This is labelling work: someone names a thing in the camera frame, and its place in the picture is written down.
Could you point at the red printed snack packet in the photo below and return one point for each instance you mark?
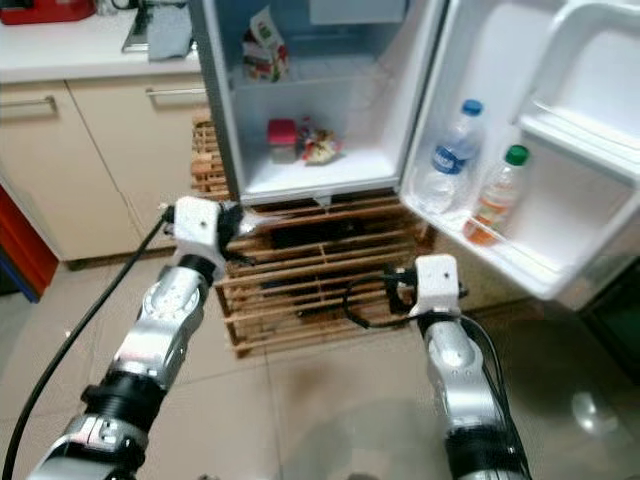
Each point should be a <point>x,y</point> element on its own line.
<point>320,146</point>

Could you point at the green capped orange drink bottle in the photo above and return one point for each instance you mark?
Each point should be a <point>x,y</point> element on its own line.
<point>498,200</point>

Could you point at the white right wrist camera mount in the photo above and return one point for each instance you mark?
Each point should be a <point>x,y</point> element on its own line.
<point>435,280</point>

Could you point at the red furniture panel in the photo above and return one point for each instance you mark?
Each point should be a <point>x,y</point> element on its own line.
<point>12,240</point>

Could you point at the red lidded container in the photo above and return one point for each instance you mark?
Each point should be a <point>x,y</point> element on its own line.
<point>281,140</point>

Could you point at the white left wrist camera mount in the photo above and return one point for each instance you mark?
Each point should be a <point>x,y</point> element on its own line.
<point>198,225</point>

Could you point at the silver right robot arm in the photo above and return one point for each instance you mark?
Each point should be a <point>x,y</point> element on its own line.
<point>460,380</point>

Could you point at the wooden slatted pallet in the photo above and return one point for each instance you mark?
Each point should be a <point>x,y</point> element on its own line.
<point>310,290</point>

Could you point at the steel sink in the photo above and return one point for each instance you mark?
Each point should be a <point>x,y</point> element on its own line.
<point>132,40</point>

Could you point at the white freezer flap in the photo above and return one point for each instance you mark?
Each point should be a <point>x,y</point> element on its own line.
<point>360,8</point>

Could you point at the pale shiny packet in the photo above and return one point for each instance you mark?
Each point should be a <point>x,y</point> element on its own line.
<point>270,225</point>

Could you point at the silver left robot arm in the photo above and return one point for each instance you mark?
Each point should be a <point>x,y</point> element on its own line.
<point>160,330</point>

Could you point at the red countertop appliance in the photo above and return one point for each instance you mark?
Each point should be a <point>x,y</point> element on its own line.
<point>45,10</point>

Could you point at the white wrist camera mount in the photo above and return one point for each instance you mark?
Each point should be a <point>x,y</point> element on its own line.
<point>435,280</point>
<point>198,225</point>

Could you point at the blue capped water bottle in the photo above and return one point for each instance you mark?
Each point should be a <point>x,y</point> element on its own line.
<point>452,160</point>

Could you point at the glass fridge shelf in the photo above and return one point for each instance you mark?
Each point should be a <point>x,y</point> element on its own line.
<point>345,70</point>

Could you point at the grey cloth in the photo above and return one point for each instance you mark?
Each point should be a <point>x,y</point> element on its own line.
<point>170,32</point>

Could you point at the printed milk carton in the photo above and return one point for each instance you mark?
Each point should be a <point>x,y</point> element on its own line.
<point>265,48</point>

